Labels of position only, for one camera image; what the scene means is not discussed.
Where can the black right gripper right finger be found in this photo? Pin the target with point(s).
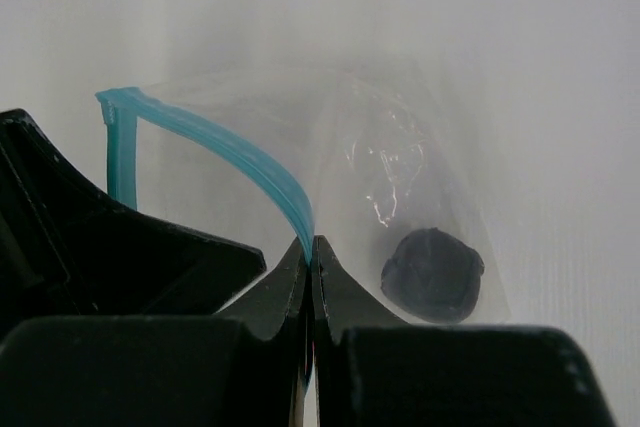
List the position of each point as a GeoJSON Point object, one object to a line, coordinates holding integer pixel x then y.
{"type": "Point", "coordinates": [570, 356]}

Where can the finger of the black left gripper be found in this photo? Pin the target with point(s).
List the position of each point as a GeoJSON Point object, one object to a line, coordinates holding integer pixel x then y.
{"type": "Point", "coordinates": [68, 248]}

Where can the fake dark blue fruit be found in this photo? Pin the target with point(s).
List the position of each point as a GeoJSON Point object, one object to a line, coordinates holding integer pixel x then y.
{"type": "Point", "coordinates": [433, 276]}

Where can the clear zip top bag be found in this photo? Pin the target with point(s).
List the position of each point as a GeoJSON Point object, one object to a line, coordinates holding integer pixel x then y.
{"type": "Point", "coordinates": [268, 155]}

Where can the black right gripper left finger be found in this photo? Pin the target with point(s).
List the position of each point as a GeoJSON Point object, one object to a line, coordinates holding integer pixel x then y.
{"type": "Point", "coordinates": [244, 366]}

